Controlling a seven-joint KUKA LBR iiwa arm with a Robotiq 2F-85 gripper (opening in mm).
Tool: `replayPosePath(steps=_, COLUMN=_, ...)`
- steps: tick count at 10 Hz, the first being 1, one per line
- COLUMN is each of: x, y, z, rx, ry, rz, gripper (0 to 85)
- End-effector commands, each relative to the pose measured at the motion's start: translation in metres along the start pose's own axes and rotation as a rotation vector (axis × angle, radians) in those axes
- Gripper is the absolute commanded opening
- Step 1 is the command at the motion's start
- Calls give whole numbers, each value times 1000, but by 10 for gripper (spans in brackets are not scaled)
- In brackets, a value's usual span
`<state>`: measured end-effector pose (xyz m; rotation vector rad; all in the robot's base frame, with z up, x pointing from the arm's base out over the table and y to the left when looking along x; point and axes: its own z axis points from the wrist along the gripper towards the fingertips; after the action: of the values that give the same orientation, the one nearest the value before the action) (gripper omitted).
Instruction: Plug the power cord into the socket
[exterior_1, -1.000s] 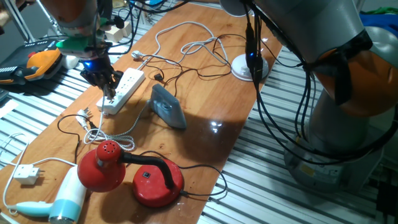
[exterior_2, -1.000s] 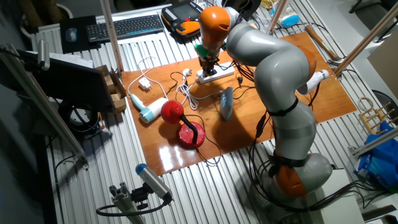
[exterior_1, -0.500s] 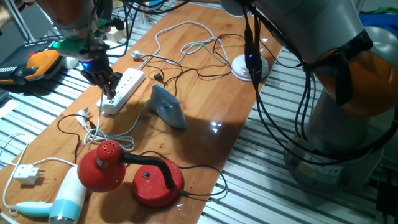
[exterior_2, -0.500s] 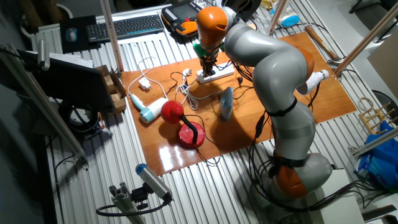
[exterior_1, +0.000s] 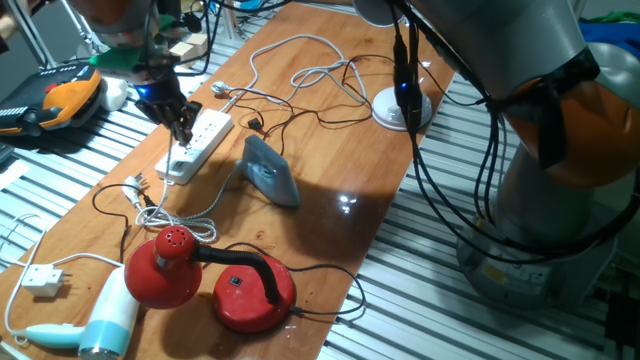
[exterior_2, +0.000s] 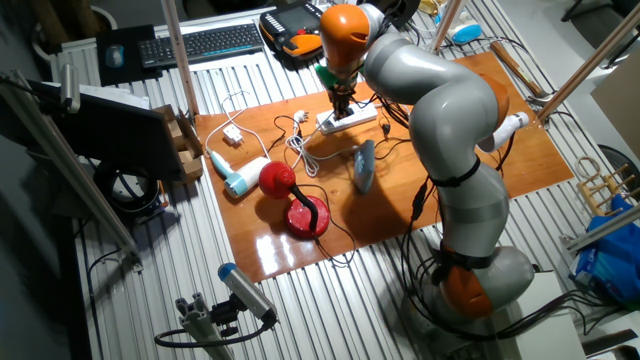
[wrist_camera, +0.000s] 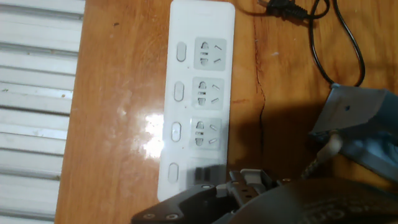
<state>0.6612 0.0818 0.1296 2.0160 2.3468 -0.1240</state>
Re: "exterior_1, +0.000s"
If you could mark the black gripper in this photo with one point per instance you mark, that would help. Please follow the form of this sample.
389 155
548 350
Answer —
160 97

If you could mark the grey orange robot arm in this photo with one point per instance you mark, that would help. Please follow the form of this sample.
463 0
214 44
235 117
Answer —
525 50

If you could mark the white power strip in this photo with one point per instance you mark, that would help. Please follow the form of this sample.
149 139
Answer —
200 142

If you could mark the white square plug adapter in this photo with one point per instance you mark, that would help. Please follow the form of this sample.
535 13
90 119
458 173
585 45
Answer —
40 281

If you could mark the small wooden cube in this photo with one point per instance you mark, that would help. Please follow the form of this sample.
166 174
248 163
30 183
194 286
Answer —
181 54
199 42

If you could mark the white rounded lump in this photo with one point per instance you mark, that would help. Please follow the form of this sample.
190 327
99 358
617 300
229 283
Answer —
116 92

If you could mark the light blue travel iron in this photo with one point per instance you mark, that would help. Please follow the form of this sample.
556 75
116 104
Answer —
272 175

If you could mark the black orange teach pendant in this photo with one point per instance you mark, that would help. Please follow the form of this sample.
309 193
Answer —
65 97

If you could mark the blue white plastic object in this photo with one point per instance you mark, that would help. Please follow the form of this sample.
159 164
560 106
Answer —
250 4

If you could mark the red desk lamp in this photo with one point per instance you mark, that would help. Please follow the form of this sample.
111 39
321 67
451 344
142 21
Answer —
165 275

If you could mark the grey metal stand leg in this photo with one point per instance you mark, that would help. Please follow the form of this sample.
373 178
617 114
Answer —
30 35
77 22

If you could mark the orange wooden board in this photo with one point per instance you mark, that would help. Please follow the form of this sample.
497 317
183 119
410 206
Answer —
340 165

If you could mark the white blue hair dryer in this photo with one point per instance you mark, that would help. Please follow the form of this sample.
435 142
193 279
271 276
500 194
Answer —
107 320

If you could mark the white cylindrical device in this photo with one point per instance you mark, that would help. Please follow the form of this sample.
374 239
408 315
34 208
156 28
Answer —
375 12

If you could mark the blue plastic bag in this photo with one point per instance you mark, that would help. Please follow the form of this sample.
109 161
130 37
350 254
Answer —
615 37

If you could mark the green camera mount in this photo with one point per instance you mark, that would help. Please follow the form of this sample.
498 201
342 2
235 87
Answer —
117 59

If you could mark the light wooden post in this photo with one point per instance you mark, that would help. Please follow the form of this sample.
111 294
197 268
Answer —
230 22

